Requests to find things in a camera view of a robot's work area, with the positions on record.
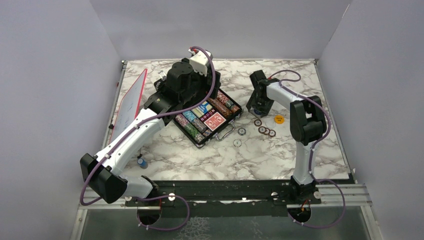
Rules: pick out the brown 100 chip left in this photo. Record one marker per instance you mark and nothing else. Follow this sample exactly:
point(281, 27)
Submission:
point(262, 130)

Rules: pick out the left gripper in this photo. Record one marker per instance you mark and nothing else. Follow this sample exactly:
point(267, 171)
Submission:
point(206, 87)

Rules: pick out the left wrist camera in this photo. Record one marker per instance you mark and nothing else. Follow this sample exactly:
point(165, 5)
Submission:
point(199, 62)

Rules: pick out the black poker case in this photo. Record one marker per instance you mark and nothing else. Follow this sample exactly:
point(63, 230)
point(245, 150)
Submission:
point(194, 128)

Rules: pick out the brown 100 chip upper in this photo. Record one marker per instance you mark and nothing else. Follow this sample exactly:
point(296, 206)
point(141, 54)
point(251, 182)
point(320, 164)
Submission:
point(258, 122)

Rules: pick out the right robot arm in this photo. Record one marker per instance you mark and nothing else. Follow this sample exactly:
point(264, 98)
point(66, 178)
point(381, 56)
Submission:
point(309, 124)

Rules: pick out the blue card deck in case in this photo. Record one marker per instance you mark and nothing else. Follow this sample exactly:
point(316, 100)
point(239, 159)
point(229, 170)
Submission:
point(203, 111)

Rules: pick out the orange dealer button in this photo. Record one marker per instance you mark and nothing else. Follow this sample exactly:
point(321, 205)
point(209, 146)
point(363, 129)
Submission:
point(279, 119)

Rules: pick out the red framed whiteboard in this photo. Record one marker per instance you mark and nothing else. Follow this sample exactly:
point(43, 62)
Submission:
point(129, 106)

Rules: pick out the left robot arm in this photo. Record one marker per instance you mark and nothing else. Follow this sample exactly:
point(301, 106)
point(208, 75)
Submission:
point(187, 84)

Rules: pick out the white grey chip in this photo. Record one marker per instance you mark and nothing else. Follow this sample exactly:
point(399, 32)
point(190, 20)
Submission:
point(237, 143)

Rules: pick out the blue 10 chip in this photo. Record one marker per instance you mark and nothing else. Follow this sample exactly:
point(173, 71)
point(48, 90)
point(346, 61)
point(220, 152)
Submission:
point(242, 131)

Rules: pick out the red card deck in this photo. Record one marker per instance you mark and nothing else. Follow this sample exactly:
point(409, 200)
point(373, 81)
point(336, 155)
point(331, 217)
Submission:
point(214, 121)

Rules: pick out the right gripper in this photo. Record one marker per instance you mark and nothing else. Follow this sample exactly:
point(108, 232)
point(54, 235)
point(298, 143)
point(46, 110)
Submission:
point(264, 109)

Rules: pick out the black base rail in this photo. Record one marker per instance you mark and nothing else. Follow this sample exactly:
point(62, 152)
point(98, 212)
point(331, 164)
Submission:
point(230, 198)

